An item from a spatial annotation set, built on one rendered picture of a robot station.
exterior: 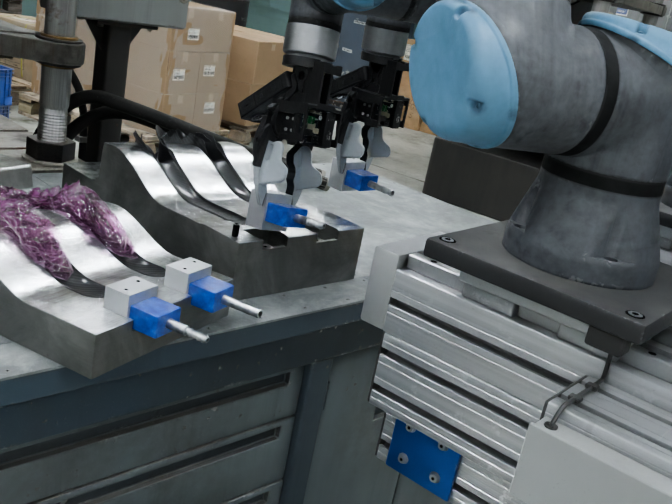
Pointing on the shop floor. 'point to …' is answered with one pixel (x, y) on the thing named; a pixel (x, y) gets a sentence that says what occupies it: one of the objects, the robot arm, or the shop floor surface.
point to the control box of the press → (117, 55)
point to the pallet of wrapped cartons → (162, 70)
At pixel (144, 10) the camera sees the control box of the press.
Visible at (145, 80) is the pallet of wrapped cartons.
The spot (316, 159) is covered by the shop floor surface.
